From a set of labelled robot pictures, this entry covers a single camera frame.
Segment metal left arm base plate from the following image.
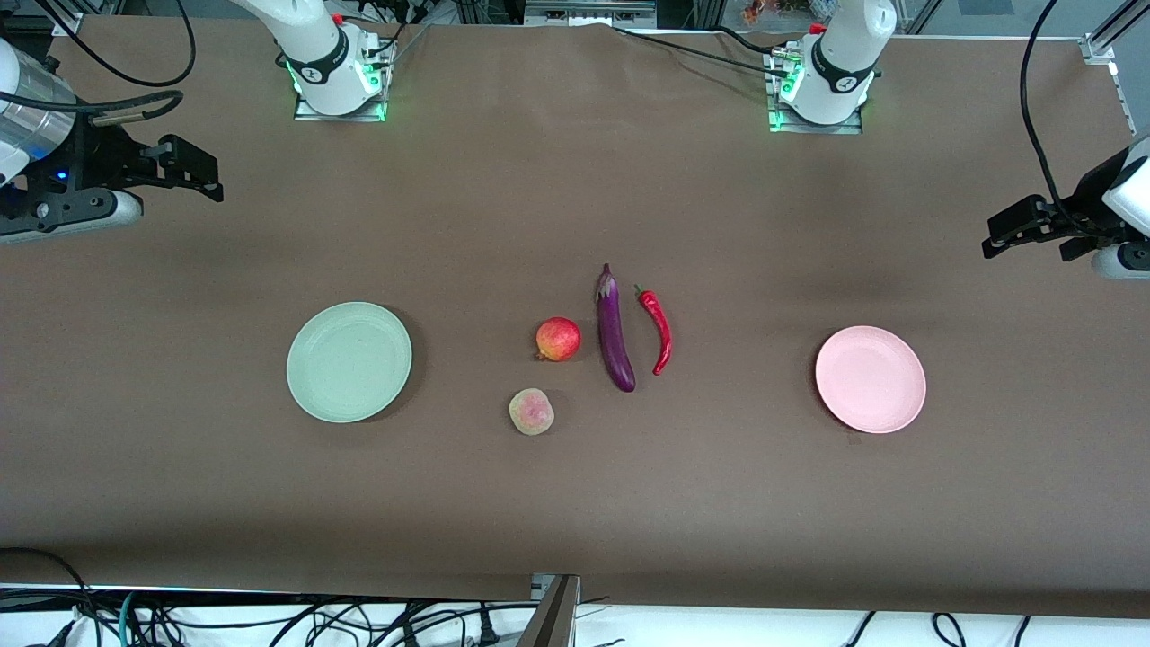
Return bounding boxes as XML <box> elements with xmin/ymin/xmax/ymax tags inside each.
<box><xmin>766</xmin><ymin>47</ymin><xmax>866</xmax><ymax>137</ymax></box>

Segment aluminium frame corner profile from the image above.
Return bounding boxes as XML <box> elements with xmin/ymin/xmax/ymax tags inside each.
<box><xmin>1081</xmin><ymin>0</ymin><xmax>1150</xmax><ymax>145</ymax></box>

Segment red chili pepper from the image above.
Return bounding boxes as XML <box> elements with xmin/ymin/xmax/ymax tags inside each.
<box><xmin>634</xmin><ymin>284</ymin><xmax>673</xmax><ymax>377</ymax></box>

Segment pink round plate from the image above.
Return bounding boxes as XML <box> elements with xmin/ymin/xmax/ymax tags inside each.
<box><xmin>815</xmin><ymin>325</ymin><xmax>927</xmax><ymax>435</ymax></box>

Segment aluminium table frame post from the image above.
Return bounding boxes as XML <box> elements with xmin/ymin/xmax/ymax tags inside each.
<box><xmin>517</xmin><ymin>573</ymin><xmax>582</xmax><ymax>647</ymax></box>

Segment pale pink peach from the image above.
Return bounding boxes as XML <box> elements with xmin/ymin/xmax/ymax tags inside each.
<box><xmin>509</xmin><ymin>387</ymin><xmax>555</xmax><ymax>437</ymax></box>

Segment brown table cover sheet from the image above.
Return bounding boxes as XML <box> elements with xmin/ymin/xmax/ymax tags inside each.
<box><xmin>0</xmin><ymin>13</ymin><xmax>1150</xmax><ymax>621</ymax></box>

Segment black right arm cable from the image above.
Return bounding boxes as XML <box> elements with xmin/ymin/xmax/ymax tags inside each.
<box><xmin>0</xmin><ymin>0</ymin><xmax>198</xmax><ymax>127</ymax></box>

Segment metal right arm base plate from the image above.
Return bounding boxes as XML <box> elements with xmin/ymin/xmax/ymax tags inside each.
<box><xmin>293</xmin><ymin>27</ymin><xmax>390</xmax><ymax>123</ymax></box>

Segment black cable across table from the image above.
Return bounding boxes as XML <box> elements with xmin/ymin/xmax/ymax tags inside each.
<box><xmin>609</xmin><ymin>24</ymin><xmax>793</xmax><ymax>80</ymax></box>

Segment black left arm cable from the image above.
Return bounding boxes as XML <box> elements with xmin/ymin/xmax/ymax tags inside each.
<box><xmin>1019</xmin><ymin>0</ymin><xmax>1093</xmax><ymax>240</ymax></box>

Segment light green round plate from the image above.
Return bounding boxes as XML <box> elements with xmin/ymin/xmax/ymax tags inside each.
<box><xmin>286</xmin><ymin>301</ymin><xmax>413</xmax><ymax>424</ymax></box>

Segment grey metal equipment box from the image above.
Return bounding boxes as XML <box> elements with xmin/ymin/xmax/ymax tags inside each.
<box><xmin>524</xmin><ymin>0</ymin><xmax>658</xmax><ymax>28</ymax></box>

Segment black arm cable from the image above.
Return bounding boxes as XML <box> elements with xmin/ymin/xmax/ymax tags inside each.
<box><xmin>0</xmin><ymin>0</ymin><xmax>198</xmax><ymax>127</ymax></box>
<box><xmin>1019</xmin><ymin>0</ymin><xmax>1093</xmax><ymax>240</ymax></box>

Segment black looped floor cable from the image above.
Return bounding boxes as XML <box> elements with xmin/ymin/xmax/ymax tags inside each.
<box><xmin>0</xmin><ymin>546</ymin><xmax>105</xmax><ymax>647</ymax></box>

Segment long purple eggplant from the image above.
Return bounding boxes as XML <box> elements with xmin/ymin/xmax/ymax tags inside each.
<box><xmin>596</xmin><ymin>262</ymin><xmax>637</xmax><ymax>394</ymax></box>

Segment red pomegranate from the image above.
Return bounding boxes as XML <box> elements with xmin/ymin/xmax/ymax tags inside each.
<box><xmin>535</xmin><ymin>316</ymin><xmax>582</xmax><ymax>363</ymax></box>

